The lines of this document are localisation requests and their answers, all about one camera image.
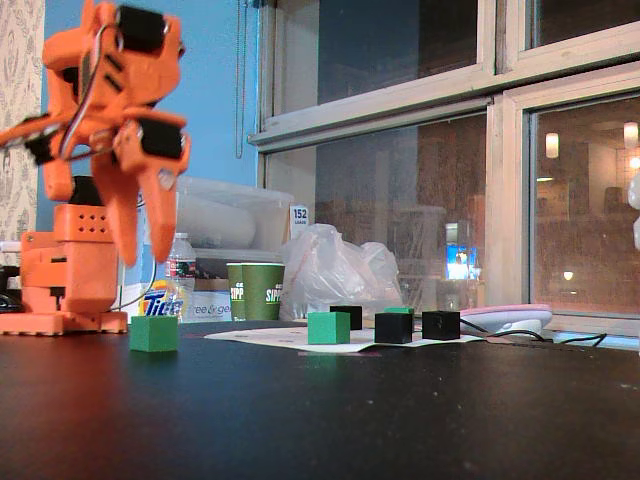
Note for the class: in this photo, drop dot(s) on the white pink flat device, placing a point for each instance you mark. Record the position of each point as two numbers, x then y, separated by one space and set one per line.
505 315

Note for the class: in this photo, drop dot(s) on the dark red tape piece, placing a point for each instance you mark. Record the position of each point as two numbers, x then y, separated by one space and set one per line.
370 353

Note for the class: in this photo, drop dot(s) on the translucent plastic bag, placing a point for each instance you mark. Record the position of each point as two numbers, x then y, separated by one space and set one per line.
330 270

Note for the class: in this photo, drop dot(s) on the orange gripper body black motor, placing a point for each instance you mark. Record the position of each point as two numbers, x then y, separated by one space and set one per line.
131 172

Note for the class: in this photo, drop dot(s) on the black cube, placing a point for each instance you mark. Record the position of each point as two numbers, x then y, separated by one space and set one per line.
392 328
441 325
350 315

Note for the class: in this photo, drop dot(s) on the Tide detergent package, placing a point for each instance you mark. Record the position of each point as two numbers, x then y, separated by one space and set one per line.
205 309

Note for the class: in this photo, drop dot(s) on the clear water bottle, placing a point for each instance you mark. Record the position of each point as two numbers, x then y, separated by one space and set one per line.
182 270

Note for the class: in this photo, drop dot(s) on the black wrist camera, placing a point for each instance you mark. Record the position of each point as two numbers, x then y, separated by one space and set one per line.
40 147

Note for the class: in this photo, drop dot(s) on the white window frame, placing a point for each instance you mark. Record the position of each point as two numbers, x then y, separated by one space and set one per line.
505 200

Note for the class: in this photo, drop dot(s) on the green paper cup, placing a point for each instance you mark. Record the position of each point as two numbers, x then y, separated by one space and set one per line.
236 292
262 292

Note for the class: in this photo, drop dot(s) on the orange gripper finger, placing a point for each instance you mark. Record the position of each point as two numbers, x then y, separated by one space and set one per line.
122 215
161 215

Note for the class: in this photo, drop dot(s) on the white 152 label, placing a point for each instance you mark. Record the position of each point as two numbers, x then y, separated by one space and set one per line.
300 217

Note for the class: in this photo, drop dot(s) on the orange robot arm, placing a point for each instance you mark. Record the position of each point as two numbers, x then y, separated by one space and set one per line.
75 280

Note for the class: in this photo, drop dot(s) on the green cube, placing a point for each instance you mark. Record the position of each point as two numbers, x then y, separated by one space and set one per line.
325 328
152 334
399 309

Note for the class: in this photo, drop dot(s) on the white paper grid sheet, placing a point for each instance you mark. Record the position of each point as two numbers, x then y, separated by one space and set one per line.
272 336

